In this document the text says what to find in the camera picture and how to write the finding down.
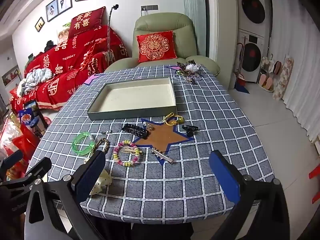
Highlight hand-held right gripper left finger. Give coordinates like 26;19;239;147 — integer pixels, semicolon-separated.
24;150;107;240

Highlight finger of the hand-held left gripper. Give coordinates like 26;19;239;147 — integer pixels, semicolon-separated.
0;157;52;193
0;150;24;178

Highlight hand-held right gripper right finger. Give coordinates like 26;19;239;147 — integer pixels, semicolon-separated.
209;150;298;240

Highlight cream scrunchie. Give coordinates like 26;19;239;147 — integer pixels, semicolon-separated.
84;157;113;195

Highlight pastel bead bracelet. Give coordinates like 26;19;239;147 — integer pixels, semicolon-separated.
112;141;143;167

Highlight braided rope bracelet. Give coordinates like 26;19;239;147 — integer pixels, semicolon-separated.
94;138;110;155

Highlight green plastic bangle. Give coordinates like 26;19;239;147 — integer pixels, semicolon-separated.
72;132;97;155

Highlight black hair clip comb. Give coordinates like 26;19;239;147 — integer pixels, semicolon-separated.
150;147;175;165

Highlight grey tray with cream lining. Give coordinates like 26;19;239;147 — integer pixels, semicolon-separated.
87;77;178;121

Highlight pile of assorted jewelry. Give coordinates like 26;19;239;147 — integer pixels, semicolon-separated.
175;59;204;84

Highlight pile of red gift boxes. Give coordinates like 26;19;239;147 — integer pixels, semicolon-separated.
0;120;43;178

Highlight blue box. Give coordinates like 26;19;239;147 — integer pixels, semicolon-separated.
19;100;42;128

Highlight black claw clip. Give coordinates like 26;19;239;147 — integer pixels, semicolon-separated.
182;124;200;137

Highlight black beaded hair clip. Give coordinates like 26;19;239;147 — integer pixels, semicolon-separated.
122;123;147;138

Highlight brown star mat blue border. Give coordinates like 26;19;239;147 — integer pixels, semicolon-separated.
132;118;195;167

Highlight grey white clothing pile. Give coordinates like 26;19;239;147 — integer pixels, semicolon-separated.
17;68;53;95

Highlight rack of slippers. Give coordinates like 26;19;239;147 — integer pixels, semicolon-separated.
259;55;282;92

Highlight patterned board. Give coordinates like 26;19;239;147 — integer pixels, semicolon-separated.
272;55;294;100

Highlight sofa with red cover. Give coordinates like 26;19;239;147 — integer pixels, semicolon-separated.
9;25;130;112

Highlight dark clothing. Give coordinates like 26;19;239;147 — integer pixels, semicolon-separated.
41;40;58;53

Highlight white washing machine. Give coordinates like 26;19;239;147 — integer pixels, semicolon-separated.
237;29;265;83

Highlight white curtain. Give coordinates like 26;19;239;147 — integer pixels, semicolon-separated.
269;0;320;140

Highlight red embroidered cushion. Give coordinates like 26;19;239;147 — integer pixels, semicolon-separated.
136;30;178;63

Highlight red pillow gold characters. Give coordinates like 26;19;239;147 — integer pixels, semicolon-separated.
68;6;106;39

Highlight phone stand pole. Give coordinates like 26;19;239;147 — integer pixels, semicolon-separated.
106;4;119;53

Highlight teal curtain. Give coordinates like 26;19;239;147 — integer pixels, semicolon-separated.
182;0;207;58

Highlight green armchair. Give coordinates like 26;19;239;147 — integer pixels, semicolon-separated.
104;12;220;78

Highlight white dryer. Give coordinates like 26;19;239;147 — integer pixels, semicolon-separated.
235;0;270;39

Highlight yellow cord bracelet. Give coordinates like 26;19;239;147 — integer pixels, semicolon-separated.
163;112;185;126

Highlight red handled mop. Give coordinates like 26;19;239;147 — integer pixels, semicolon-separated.
234;36;250;94

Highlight cartoon wall poster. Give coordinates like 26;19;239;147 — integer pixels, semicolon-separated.
56;22;73;44

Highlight small black picture frame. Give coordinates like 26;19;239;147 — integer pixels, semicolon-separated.
34;17;45;32

